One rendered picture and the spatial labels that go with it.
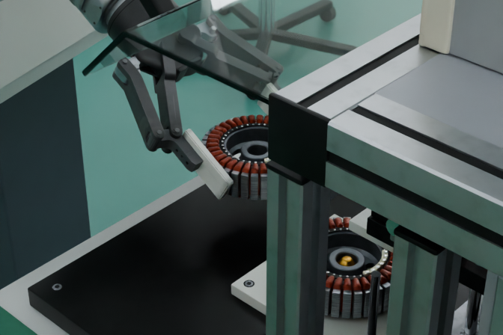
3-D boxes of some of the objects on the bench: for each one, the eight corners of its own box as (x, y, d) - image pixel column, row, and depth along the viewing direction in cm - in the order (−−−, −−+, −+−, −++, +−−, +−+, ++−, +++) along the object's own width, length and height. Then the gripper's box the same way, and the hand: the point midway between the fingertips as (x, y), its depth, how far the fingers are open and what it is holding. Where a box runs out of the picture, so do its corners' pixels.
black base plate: (29, 305, 103) (26, 287, 102) (427, 66, 142) (428, 51, 141) (441, 613, 76) (444, 593, 75) (792, 214, 115) (798, 197, 114)
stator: (261, 292, 99) (261, 259, 97) (324, 229, 107) (325, 199, 105) (369, 339, 94) (372, 306, 92) (427, 271, 102) (430, 239, 100)
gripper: (200, -4, 124) (328, 140, 119) (34, 69, 109) (171, 236, 104) (223, -49, 118) (358, 101, 113) (51, 22, 104) (196, 197, 99)
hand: (256, 152), depth 109 cm, fingers closed on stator, 11 cm apart
